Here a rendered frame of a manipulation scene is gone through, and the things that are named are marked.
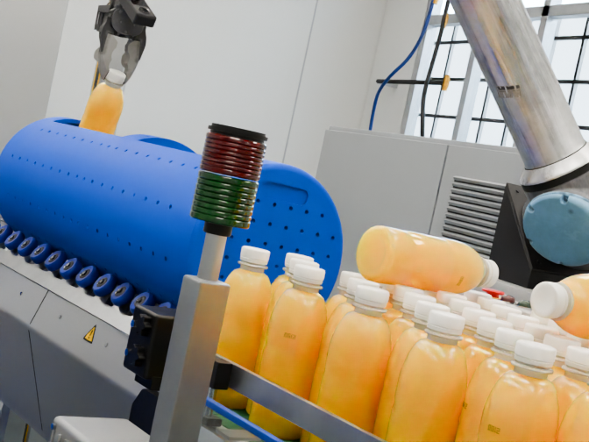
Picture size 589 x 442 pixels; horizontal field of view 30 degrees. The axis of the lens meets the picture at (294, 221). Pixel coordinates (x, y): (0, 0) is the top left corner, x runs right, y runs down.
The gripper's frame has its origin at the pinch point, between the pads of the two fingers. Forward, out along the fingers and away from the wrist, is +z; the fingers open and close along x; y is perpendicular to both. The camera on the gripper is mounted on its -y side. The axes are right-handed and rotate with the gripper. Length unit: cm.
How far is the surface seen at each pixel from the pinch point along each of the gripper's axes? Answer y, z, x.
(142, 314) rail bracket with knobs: -77, 35, 25
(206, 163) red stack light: -111, 13, 40
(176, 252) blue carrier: -65, 27, 15
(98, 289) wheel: -36, 39, 12
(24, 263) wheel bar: 0.6, 40.7, 11.7
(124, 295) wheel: -45, 38, 12
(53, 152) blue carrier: -6.6, 17.5, 12.8
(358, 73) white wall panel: 389, -60, -353
